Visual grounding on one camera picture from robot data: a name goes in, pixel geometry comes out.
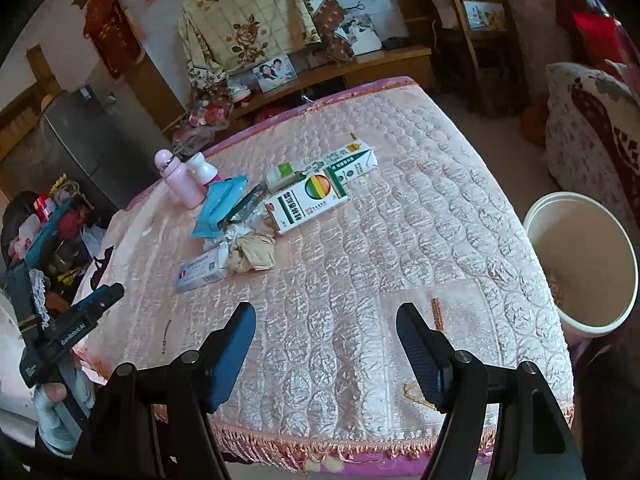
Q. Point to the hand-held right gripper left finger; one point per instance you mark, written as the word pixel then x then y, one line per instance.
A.
pixel 232 355

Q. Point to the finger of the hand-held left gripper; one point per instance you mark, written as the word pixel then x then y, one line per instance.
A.
pixel 100 299

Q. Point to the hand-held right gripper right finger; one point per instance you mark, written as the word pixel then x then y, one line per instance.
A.
pixel 422 355

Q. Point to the dark green snack packet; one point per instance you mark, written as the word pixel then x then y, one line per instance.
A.
pixel 245 205

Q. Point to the white plastic bucket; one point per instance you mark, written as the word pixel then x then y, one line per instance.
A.
pixel 575 260

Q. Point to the person's left hand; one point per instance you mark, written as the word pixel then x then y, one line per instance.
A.
pixel 50 410

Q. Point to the white plastic bag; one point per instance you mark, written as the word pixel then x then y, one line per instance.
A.
pixel 95 240

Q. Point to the teal bag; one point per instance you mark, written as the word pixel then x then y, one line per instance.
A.
pixel 50 230

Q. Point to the blue and white medicine box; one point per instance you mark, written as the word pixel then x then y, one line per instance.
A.
pixel 200 270

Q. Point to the pink quilted tablecloth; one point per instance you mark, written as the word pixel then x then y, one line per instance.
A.
pixel 350 285

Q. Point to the crumpled beige tissue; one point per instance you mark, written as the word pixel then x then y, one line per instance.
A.
pixel 255 255

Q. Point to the clear plastic wrapper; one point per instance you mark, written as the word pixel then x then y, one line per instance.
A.
pixel 232 235

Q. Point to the blue plastic packet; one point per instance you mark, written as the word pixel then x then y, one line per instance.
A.
pixel 215 210

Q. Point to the grey refrigerator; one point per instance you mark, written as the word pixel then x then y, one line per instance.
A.
pixel 85 145

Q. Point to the white box with rainbow circle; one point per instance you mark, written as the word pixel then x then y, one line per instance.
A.
pixel 300 205

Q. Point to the white bottle with pink base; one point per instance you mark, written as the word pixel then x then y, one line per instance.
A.
pixel 200 167

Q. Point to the small white and green box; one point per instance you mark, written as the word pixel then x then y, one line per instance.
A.
pixel 280 172

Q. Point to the green and white milk carton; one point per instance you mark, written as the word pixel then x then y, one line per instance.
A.
pixel 352 162

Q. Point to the orange bag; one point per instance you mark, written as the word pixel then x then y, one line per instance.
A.
pixel 532 120

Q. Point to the framed photo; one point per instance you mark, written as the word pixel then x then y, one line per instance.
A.
pixel 275 72

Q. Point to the wooden cabinet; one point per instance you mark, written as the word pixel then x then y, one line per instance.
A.
pixel 380 65

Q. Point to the floral cream blanket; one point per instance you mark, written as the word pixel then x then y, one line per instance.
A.
pixel 250 15

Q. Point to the large portrait photo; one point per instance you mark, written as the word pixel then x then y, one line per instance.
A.
pixel 360 30

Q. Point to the red cushion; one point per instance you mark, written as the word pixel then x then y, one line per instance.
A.
pixel 600 40

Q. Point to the red wall hanging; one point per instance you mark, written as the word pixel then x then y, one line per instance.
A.
pixel 110 35

